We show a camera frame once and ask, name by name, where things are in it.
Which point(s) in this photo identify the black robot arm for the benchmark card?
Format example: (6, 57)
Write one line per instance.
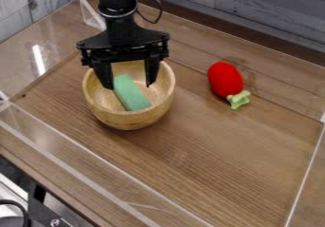
(117, 9)

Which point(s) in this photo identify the clear acrylic corner bracket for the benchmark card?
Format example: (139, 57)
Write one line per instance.
(92, 19)

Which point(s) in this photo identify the green rectangular block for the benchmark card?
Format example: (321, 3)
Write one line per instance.
(128, 93)

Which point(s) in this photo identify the red toy strawberry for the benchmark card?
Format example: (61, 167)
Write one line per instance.
(227, 84)

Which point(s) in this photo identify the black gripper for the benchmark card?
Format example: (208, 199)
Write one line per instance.
(124, 41)

